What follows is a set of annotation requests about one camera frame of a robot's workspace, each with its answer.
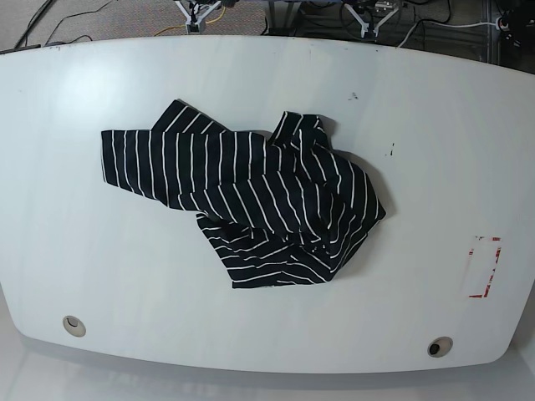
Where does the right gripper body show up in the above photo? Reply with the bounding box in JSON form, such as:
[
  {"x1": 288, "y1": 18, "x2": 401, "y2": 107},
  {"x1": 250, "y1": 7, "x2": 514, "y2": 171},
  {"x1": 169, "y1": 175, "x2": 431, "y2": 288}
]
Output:
[{"x1": 174, "y1": 0, "x2": 222, "y2": 33}]

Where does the white cable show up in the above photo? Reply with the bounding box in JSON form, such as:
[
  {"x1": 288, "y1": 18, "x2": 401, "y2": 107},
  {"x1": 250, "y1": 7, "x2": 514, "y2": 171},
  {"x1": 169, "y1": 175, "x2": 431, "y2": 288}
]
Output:
[{"x1": 397, "y1": 18, "x2": 498, "y2": 48}]

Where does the left table cable grommet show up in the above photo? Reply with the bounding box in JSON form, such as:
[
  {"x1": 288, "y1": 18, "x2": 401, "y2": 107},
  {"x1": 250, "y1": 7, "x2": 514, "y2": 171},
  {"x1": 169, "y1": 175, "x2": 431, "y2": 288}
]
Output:
[{"x1": 63, "y1": 316, "x2": 86, "y2": 338}]

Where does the white power strip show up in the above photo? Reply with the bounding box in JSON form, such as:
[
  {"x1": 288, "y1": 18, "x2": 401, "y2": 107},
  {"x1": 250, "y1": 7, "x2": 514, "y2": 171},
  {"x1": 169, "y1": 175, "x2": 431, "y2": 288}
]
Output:
[{"x1": 495, "y1": 17, "x2": 511, "y2": 33}]

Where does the yellow cable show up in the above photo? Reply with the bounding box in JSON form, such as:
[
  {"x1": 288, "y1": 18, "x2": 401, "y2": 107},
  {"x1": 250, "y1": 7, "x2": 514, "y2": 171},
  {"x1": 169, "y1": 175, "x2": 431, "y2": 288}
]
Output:
[{"x1": 155, "y1": 8, "x2": 229, "y2": 37}]

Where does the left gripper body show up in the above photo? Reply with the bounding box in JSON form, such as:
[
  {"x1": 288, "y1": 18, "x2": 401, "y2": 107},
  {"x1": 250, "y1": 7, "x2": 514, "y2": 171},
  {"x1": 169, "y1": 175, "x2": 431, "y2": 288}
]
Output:
[{"x1": 343, "y1": 1, "x2": 403, "y2": 39}]

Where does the black white striped t-shirt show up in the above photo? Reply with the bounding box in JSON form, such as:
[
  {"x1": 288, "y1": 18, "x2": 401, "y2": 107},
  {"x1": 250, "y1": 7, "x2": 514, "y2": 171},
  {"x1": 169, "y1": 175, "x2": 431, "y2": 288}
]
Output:
[{"x1": 101, "y1": 100, "x2": 385, "y2": 289}]

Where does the right table cable grommet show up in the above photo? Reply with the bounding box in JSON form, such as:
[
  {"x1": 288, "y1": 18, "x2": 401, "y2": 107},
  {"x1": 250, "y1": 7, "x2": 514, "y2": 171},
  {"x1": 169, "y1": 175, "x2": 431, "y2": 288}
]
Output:
[{"x1": 427, "y1": 337, "x2": 453, "y2": 358}]

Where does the table cable grommet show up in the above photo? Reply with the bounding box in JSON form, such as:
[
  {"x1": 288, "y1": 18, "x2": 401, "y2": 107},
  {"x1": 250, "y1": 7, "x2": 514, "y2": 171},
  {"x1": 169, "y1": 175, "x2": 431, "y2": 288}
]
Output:
[
  {"x1": 427, "y1": 337, "x2": 453, "y2": 358},
  {"x1": 63, "y1": 316, "x2": 86, "y2": 338}
]

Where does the red tape rectangle marking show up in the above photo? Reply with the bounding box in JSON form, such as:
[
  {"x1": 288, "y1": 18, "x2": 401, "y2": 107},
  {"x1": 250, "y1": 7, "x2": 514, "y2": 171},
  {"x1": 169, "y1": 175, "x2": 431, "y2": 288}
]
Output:
[{"x1": 463, "y1": 236, "x2": 502, "y2": 298}]

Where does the aluminium frame rail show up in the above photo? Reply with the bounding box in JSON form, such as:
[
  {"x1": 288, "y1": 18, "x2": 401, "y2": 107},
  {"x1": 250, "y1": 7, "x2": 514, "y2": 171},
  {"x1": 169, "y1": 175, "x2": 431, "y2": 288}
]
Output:
[{"x1": 262, "y1": 1, "x2": 303, "y2": 36}]

